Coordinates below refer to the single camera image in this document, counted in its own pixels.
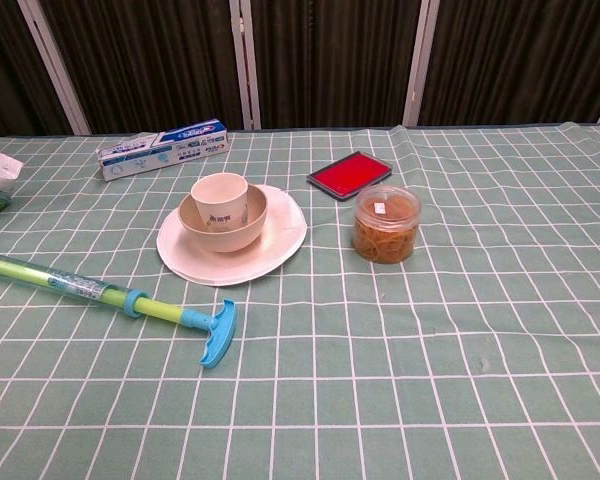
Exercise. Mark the dark curtain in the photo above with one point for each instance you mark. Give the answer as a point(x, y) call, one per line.
point(330, 60)

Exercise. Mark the beige cup with print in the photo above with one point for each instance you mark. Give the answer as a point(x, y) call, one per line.
point(220, 197)

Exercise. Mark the red candy packet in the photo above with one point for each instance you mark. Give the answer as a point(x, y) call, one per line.
point(347, 172)

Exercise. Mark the green blue water pump toy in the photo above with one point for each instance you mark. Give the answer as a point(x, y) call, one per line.
point(80, 287)

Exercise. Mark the green checked tablecloth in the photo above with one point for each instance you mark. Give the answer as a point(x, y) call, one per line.
point(380, 350)

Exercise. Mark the beige bowl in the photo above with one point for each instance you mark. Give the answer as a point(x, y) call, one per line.
point(225, 241)

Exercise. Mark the blue white toothpaste box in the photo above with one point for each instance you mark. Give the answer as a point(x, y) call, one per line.
point(165, 150)

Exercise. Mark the clear jar of rubber bands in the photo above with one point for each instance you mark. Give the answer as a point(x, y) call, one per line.
point(385, 235)

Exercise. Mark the white round plate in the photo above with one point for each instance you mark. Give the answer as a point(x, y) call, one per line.
point(281, 235)

